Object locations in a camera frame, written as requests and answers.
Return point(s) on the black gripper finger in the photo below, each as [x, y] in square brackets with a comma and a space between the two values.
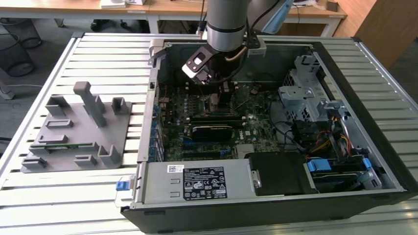
[226, 98]

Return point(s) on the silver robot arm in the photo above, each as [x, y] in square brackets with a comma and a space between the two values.
[225, 24]

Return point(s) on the round coin battery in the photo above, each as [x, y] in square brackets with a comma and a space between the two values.
[254, 91]

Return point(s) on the black RAM slot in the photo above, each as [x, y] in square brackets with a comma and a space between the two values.
[216, 119]
[193, 88]
[216, 124]
[192, 84]

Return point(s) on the green motherboard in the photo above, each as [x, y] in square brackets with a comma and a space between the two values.
[261, 115]

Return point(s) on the black graphics card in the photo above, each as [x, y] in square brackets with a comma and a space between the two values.
[213, 134]

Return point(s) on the silver metal drive cage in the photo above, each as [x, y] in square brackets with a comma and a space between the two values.
[294, 94]

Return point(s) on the blue expansion slot latch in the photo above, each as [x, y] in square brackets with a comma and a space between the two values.
[153, 141]
[157, 107]
[153, 153]
[154, 125]

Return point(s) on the silver finned heat sink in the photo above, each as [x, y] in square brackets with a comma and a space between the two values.
[246, 150]

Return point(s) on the black expansion slot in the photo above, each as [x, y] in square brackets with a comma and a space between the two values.
[200, 154]

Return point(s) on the black office chair base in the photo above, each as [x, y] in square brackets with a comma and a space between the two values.
[124, 24]

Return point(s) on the grey parts rack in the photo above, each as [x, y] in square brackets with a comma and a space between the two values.
[114, 137]

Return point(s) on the hard disk in blue carrier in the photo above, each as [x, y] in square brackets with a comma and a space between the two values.
[320, 166]

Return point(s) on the silver power supply unit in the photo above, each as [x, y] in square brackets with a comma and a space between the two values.
[157, 181]

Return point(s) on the small brown cardboard box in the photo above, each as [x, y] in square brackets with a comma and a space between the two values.
[332, 6]

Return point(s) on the white box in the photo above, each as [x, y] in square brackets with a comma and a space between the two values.
[112, 4]

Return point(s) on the blue plastic release latch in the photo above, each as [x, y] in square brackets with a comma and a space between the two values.
[124, 185]

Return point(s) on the black PC case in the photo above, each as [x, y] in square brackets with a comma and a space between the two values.
[229, 218]

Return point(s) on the green RAM stick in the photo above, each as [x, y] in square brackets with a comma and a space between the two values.
[77, 146]

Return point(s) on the brown wooden cabinet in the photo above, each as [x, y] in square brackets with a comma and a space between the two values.
[385, 29]

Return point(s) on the grey metal stand foot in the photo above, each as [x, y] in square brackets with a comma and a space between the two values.
[7, 93]

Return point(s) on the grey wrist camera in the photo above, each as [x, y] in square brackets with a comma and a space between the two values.
[258, 50]

